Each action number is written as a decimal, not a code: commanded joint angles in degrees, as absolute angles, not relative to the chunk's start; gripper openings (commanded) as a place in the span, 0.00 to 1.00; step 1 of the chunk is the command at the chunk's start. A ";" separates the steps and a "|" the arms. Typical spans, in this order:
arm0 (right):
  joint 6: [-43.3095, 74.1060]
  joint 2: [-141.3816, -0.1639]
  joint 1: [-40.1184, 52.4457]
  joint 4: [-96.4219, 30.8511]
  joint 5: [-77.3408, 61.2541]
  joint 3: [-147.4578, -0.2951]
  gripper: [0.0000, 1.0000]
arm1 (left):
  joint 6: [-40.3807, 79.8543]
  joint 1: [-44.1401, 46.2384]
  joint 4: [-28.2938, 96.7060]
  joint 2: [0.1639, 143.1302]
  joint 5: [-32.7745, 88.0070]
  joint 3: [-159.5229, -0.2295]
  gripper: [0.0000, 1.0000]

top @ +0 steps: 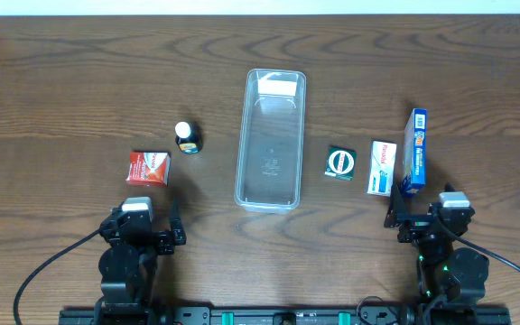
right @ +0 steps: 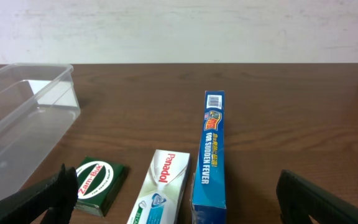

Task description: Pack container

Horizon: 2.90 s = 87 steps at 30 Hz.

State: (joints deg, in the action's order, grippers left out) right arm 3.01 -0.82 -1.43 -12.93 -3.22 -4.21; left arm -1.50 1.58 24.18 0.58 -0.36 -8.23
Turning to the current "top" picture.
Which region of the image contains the blue tall box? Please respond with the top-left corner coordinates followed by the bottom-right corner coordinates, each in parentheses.
top-left (401, 108), bottom-right (428, 197)

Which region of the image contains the white Panadol box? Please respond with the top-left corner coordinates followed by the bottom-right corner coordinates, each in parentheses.
top-left (367, 141), bottom-right (397, 197)

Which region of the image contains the red Panadol box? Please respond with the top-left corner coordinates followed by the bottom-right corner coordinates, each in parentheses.
top-left (125, 152), bottom-right (171, 187)

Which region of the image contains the green round-logo box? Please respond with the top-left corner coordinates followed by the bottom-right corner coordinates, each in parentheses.
top-left (324, 145), bottom-right (357, 181)

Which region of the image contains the dark bottle white cap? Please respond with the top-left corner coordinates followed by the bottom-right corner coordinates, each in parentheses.
top-left (174, 121), bottom-right (202, 154)

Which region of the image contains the clear plastic container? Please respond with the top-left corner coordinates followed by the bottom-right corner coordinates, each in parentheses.
top-left (234, 69), bottom-right (306, 214)

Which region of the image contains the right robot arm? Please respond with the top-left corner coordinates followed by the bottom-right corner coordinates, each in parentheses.
top-left (384, 184), bottom-right (489, 324)

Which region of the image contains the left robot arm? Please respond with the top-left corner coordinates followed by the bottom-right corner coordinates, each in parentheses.
top-left (98, 197), bottom-right (187, 321)

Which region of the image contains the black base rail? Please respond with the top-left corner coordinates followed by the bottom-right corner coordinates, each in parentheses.
top-left (58, 305), bottom-right (512, 325)

